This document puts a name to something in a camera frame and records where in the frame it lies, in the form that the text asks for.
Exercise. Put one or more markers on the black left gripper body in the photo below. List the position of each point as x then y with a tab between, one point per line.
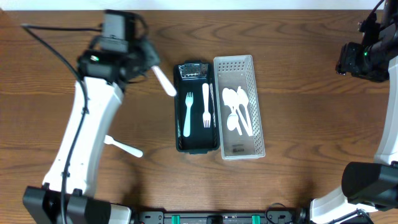
148	54

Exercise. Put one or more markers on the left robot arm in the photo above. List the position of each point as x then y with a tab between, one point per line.
114	57

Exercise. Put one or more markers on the wooden fork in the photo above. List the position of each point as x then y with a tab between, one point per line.
206	114
187	123
129	149

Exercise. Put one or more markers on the black perforated plastic basket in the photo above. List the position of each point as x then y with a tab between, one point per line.
189	77

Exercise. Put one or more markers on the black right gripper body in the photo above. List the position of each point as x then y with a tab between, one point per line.
344	58

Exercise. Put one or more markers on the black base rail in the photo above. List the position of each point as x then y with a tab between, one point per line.
270	216

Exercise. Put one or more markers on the white plastic spoon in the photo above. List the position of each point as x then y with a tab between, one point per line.
227	97
244	122
233	120
244	101

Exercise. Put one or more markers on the clear perforated plastic basket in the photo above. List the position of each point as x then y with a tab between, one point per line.
231	72

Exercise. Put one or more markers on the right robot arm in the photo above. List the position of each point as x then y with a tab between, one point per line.
371	186

